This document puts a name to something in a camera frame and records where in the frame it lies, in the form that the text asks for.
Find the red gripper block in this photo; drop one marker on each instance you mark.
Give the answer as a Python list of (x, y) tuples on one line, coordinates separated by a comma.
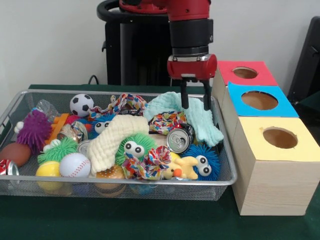
[(192, 67)]

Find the light blue muslin cloth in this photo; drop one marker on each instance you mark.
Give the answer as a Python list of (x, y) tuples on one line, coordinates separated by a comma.
[(200, 122)]

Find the green spiky ball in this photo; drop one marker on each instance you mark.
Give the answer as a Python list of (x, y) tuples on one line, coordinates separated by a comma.
[(145, 141)]

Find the yellow plush duck toy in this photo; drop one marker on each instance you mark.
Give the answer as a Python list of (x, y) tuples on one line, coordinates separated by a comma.
[(183, 170)]

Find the cream muslin cloth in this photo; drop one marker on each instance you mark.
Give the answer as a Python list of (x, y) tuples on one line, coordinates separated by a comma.
[(107, 145)]

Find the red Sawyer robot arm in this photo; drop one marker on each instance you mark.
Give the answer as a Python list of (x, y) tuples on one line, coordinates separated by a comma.
[(190, 25)]

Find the shallow clear mesh bin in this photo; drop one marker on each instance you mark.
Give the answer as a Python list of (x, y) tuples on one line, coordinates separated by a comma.
[(175, 192)]

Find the wooden three-hole box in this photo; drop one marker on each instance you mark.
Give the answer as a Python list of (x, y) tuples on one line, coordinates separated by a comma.
[(275, 175)]

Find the crushed drink can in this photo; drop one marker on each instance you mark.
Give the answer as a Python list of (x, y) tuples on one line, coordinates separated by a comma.
[(178, 141)]

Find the blue spiky ball with eyes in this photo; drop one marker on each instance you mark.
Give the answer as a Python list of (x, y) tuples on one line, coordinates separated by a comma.
[(212, 152)]

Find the small soccer ball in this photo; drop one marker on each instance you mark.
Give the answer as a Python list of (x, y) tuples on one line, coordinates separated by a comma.
[(82, 105)]

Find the black stand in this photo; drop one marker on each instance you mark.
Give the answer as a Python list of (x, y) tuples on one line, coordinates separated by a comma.
[(307, 62)]

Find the green covered side table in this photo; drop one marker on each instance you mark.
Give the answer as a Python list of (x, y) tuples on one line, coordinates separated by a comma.
[(313, 100)]

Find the white baseball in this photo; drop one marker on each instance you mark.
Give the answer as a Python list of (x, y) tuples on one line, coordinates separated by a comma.
[(75, 166)]

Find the dark green table cloth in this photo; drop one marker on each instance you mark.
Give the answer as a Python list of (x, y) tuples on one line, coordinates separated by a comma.
[(125, 220)]

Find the purple spiky ball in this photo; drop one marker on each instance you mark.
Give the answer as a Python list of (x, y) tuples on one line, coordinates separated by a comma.
[(35, 130)]

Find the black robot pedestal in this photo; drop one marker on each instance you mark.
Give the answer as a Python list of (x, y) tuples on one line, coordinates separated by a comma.
[(140, 50)]

